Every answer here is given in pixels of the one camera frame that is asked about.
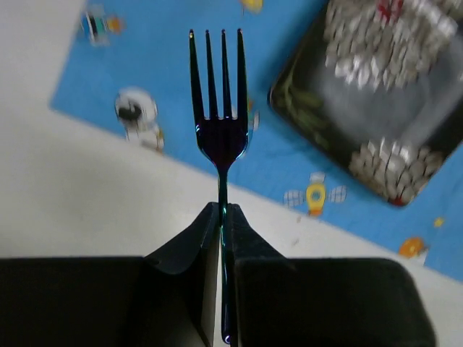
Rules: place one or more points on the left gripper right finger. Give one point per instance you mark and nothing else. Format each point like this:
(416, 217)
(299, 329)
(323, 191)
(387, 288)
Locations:
(341, 301)

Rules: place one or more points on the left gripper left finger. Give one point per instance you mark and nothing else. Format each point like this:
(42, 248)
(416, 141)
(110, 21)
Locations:
(166, 298)

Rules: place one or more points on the dark floral square plate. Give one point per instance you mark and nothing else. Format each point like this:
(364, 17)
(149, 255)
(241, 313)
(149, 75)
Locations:
(377, 86)

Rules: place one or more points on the blue space-print cloth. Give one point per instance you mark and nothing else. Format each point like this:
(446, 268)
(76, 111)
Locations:
(127, 73)

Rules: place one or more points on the iridescent fork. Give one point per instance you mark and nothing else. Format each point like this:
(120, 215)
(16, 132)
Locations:
(222, 140)

